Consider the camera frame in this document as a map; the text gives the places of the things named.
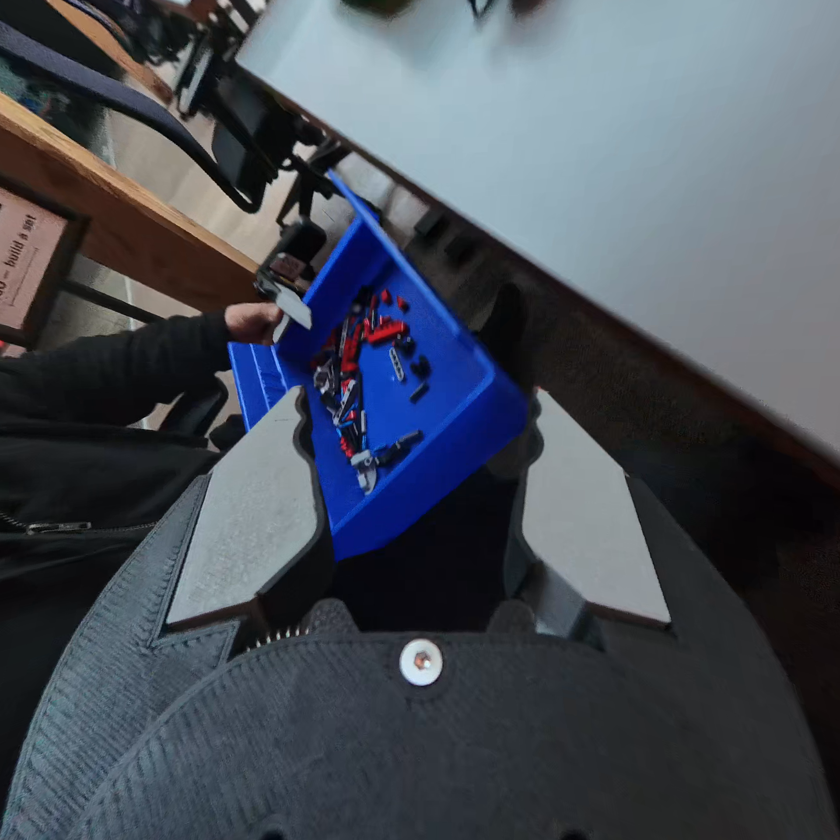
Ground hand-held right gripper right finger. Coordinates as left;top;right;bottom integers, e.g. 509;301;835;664
504;390;673;643

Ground black framed paper sign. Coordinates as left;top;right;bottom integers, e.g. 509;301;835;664
0;172;91;350

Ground person's left forearm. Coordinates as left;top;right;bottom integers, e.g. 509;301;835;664
0;312;235;429

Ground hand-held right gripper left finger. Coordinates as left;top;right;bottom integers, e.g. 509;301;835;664
164;386;330;632

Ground black office chair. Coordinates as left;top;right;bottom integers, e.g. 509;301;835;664
0;20;352;217

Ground blue plastic bin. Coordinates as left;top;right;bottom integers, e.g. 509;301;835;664
228;169;530;563

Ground pile of loose lego parts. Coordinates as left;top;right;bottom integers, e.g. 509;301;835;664
310;287;435;494

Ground person's left hand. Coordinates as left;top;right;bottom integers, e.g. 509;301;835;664
224;301;284;347

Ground wooden side table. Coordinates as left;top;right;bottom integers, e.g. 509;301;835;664
0;0;265;314

